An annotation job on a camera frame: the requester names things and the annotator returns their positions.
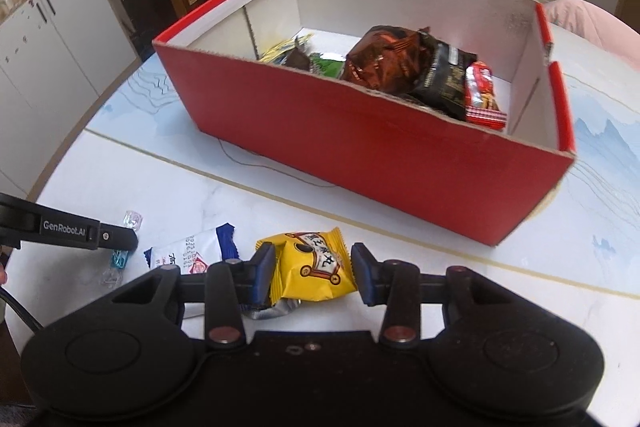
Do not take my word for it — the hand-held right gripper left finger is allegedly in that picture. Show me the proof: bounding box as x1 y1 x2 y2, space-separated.
110 242 278 350

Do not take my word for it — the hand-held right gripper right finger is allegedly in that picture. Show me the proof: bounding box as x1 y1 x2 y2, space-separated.
350 242 506 350

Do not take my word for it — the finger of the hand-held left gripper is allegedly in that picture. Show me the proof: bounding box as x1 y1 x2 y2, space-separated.
0 193 139 253

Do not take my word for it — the red cardboard box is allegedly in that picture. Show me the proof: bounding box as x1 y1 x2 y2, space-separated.
151 0 576 249

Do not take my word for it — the red checkered snack bag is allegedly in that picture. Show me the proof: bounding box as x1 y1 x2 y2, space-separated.
464 61 508 128

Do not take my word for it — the brown orange snack bag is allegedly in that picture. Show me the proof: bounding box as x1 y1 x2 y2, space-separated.
340 25 433 95

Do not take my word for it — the silver snack packet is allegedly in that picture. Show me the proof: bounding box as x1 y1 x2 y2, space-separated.
242 297 302 321

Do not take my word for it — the clear wrapped candy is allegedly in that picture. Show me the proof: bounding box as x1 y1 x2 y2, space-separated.
122 209 146 232

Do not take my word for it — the white blue-edged snack packet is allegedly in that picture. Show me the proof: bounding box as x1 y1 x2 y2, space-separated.
143 223 241 277

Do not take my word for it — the white cabinet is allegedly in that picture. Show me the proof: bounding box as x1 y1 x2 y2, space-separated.
0 0 138 198

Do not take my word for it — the black snack packet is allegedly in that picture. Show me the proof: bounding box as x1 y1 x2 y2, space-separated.
410 38 478 122

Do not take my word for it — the green snack packet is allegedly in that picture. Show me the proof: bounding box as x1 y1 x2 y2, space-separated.
309 52 347 78

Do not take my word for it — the pink padded cloth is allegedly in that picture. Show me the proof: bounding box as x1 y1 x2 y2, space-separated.
542 0 640 72

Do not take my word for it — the black cable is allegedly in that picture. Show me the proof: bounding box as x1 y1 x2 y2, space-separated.
0 287 45 334

